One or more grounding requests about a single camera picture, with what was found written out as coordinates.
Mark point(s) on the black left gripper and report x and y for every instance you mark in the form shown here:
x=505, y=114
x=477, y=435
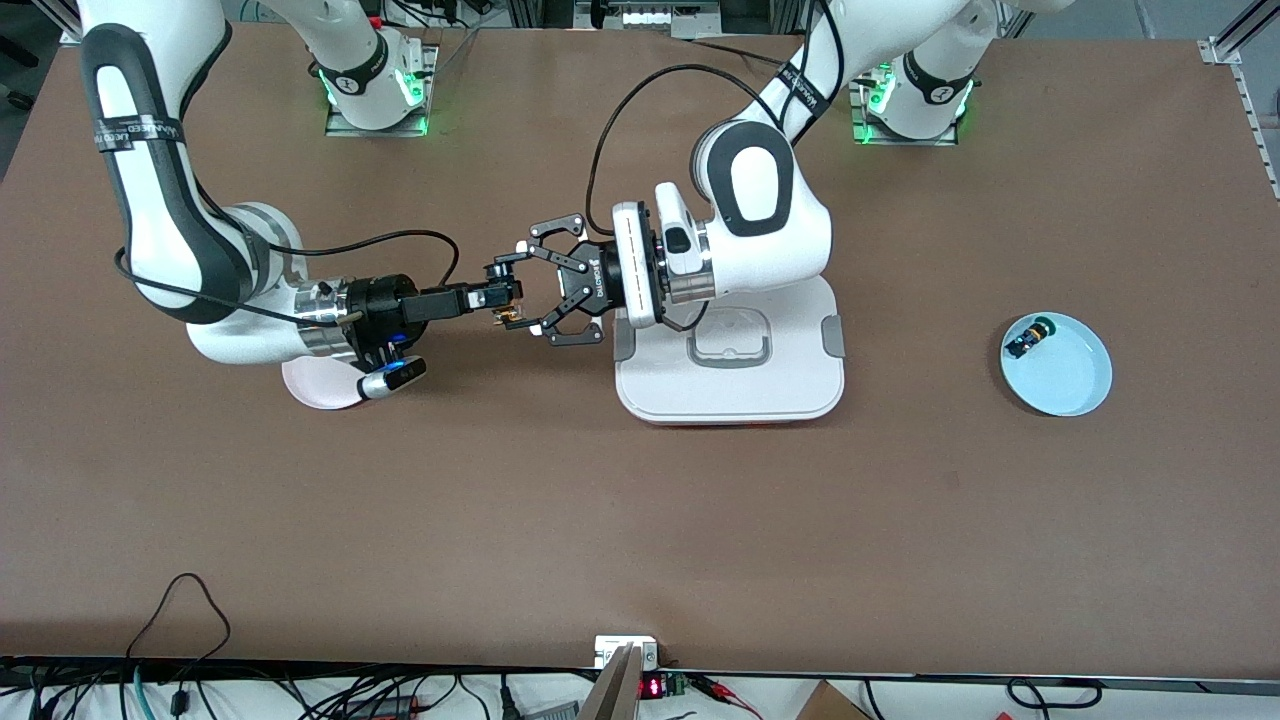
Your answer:
x=597, y=280

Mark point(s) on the brown cardboard piece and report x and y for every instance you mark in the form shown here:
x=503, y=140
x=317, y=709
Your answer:
x=830, y=705

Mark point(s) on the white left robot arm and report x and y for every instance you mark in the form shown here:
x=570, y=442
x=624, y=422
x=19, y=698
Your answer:
x=760, y=230

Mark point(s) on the small white mount block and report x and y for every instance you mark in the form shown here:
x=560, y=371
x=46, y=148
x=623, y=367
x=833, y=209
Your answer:
x=612, y=648

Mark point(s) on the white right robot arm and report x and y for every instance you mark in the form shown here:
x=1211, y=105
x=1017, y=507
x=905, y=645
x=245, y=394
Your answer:
x=240, y=340

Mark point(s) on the pink round plate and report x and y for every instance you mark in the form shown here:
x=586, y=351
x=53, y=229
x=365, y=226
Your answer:
x=320, y=390

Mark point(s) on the light blue round plate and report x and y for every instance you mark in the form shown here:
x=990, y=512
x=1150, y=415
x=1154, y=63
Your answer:
x=1060, y=380

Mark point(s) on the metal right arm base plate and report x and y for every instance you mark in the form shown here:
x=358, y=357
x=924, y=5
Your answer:
x=345, y=128

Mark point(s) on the grey aluminium profile bar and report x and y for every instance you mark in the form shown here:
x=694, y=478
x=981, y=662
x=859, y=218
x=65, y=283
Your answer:
x=615, y=695

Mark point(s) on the aluminium corner rail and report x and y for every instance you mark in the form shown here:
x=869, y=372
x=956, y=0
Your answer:
x=1222, y=50

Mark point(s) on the red digit display board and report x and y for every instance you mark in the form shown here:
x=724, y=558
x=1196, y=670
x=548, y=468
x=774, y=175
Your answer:
x=652, y=687

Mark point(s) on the white electronics box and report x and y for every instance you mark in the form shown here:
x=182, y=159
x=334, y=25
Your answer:
x=665, y=15

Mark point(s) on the white lidded storage container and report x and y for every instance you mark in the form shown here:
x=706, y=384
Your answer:
x=730, y=390

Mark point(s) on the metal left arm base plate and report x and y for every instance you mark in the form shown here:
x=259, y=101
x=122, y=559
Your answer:
x=870, y=135

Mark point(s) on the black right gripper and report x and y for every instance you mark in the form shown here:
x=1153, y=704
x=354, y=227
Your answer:
x=383, y=305

